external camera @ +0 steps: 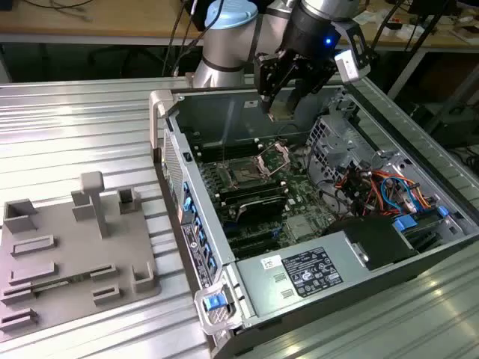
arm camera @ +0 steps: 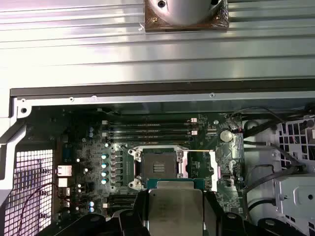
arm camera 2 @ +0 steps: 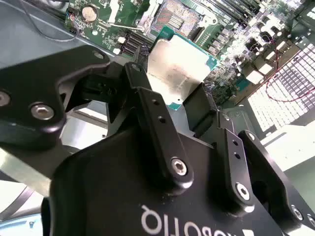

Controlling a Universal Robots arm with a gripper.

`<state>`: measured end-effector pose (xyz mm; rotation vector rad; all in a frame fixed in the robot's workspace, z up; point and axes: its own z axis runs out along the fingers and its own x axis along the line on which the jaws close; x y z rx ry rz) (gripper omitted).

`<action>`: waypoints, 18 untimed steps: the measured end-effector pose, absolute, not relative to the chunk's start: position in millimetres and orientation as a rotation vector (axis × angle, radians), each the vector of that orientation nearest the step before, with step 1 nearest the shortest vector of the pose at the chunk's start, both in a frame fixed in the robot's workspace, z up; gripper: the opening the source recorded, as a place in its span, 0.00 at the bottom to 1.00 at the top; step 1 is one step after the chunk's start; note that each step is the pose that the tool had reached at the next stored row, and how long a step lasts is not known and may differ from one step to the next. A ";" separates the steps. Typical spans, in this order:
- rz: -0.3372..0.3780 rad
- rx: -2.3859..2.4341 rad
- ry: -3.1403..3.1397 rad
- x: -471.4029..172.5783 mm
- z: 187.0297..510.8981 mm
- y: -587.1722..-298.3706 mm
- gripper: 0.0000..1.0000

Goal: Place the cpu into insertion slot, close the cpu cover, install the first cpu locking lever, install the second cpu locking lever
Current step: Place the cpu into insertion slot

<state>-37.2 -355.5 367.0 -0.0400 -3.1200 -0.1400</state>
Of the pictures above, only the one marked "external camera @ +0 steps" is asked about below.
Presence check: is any perforated grey drive cage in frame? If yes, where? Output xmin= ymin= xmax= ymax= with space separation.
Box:
xmin=306 ymin=111 xmax=375 ymax=181

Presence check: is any small white box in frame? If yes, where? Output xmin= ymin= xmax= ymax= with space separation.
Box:
xmin=387 ymin=22 xmax=411 ymax=38

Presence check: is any wooden desk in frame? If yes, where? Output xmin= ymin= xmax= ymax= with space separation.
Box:
xmin=0 ymin=0 xmax=479 ymax=52

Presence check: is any black plastic air shroud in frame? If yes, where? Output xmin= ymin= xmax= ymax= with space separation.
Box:
xmin=324 ymin=215 xmax=417 ymax=271

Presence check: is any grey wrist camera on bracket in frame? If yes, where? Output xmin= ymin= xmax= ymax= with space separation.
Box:
xmin=334 ymin=19 xmax=376 ymax=84

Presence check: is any silver CPU plate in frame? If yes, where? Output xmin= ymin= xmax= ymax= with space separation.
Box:
xmin=269 ymin=104 xmax=296 ymax=121

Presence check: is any black RAM slot row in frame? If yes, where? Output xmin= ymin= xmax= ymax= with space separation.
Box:
xmin=194 ymin=136 xmax=260 ymax=161

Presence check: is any silver chipset heatsink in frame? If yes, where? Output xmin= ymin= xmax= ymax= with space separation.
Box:
xmin=286 ymin=216 xmax=319 ymax=240

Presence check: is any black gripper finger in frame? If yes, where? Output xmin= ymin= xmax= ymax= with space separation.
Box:
xmin=254 ymin=52 xmax=296 ymax=114
xmin=287 ymin=78 xmax=320 ymax=114

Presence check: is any green RAM stick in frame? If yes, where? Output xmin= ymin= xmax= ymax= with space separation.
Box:
xmin=31 ymin=274 xmax=93 ymax=292

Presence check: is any grey parts rack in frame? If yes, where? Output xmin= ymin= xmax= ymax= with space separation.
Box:
xmin=0 ymin=171 xmax=162 ymax=336

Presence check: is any black graphics card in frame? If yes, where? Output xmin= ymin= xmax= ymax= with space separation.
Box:
xmin=234 ymin=196 xmax=288 ymax=226

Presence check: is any open grey PC case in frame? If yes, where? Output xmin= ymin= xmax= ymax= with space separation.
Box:
xmin=148 ymin=80 xmax=479 ymax=359

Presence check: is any pink flat box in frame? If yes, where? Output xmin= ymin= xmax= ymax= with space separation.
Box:
xmin=452 ymin=25 xmax=479 ymax=42

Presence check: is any metal socket cover frame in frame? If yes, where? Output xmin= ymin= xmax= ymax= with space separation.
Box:
xmin=256 ymin=143 xmax=293 ymax=179

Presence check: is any blue case latch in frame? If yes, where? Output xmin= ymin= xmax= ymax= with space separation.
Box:
xmin=204 ymin=295 xmax=229 ymax=312

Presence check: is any black RAM stick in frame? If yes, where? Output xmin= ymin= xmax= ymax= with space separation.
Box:
xmin=216 ymin=179 xmax=288 ymax=206

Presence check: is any green motherboard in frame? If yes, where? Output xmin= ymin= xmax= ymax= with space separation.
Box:
xmin=196 ymin=134 xmax=353 ymax=263

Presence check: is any CPU socket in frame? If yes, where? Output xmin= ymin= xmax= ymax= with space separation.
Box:
xmin=220 ymin=159 xmax=269 ymax=188

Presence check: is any blue disk carrier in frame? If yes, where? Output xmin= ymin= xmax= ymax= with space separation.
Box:
xmin=392 ymin=215 xmax=418 ymax=233

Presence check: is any grey power supply unit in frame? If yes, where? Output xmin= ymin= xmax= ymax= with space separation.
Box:
xmin=234 ymin=230 xmax=375 ymax=319

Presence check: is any coloured wire bundle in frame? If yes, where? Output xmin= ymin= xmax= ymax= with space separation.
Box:
xmin=335 ymin=166 xmax=439 ymax=220

